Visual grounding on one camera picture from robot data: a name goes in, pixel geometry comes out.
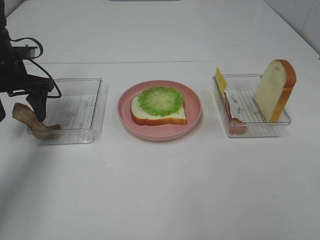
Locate clear plastic tray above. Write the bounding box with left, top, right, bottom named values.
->
left=27, top=77, right=108, bottom=145
left=212, top=74, right=291, bottom=138

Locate right clear plastic tray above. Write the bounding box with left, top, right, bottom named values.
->
left=212, top=74, right=291, bottom=138

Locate bread slice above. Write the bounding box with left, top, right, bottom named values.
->
left=253, top=59, right=297, bottom=122
left=131, top=96, right=187, bottom=126

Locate green lettuce leaf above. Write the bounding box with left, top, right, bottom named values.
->
left=137, top=86, right=184, bottom=117

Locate yellow cheese slice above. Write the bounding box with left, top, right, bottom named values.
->
left=215, top=67, right=228, bottom=95

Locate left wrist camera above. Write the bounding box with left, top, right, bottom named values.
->
left=13, top=45, right=37, bottom=60

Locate pink bacon strip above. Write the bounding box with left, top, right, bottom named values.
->
left=223, top=92, right=248, bottom=135

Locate dark brown bacon strip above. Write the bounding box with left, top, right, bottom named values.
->
left=12, top=102, right=62, bottom=131

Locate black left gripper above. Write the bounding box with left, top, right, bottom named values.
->
left=0, top=32, right=54, bottom=122

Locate left clear plastic tray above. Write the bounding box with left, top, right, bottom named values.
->
left=27, top=77, right=108, bottom=145

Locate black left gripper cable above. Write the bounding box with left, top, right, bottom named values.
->
left=9, top=37, right=63, bottom=99

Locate pink round plate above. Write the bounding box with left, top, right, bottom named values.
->
left=117, top=80, right=202, bottom=142

